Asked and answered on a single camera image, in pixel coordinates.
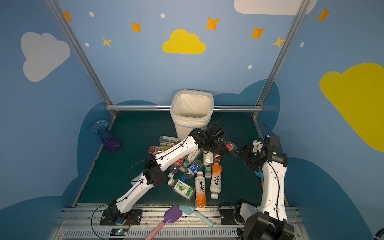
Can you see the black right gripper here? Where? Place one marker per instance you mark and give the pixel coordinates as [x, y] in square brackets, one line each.
[246, 153]

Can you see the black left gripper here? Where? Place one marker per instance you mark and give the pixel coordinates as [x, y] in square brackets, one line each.
[216, 142]

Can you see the brown tea bottle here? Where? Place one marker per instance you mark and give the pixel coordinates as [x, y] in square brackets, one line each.
[217, 158]

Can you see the small clear red label bottle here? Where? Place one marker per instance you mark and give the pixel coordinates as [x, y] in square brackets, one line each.
[231, 148]

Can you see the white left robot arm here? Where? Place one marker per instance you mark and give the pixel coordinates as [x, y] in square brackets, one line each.
[154, 173]

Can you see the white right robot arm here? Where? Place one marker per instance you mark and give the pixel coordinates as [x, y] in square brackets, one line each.
[269, 221]

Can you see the white bin liner bag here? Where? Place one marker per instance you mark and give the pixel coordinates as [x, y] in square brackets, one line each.
[192, 105]

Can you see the white ribbed trash bin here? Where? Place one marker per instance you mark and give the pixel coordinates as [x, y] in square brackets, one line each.
[192, 115]

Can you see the clear bottle bird label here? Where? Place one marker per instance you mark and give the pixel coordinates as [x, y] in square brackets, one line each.
[191, 158]

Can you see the small blue label bottle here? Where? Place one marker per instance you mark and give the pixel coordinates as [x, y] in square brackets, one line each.
[192, 170]

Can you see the orange white tea bottle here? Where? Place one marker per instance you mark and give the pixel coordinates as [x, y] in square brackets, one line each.
[215, 187]

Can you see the clear square bottle green label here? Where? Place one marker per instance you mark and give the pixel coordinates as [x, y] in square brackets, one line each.
[168, 141]

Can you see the orange milk tea bottle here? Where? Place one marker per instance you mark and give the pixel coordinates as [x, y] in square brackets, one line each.
[200, 185]

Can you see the lime label square bottle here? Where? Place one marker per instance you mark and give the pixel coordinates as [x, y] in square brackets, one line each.
[181, 188]

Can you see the red gold energy drink bottle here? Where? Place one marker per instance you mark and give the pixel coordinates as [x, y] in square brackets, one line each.
[158, 149]

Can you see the teal silicone spatula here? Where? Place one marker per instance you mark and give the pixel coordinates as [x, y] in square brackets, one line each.
[191, 210]

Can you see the purple pink spatula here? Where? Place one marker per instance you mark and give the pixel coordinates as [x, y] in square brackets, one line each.
[170, 217]

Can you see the purple ribbed plastic vase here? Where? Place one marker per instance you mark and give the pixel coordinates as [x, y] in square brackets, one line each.
[110, 142]

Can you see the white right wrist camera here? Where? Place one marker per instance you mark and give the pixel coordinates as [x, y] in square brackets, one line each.
[258, 144]

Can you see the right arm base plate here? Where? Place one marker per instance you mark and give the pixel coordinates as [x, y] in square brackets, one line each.
[228, 217]

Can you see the aluminium frame rail back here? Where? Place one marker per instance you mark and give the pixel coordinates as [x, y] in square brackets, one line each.
[167, 108]

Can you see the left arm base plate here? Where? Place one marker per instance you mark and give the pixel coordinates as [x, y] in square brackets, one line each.
[132, 216]

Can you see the aluminium frame post right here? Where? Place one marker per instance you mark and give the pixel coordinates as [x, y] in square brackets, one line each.
[292, 32]

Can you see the aluminium frame post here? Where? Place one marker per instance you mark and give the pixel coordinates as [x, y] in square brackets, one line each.
[292, 32]
[69, 33]

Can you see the aluminium frame post left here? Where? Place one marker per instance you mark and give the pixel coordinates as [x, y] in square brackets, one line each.
[69, 33]

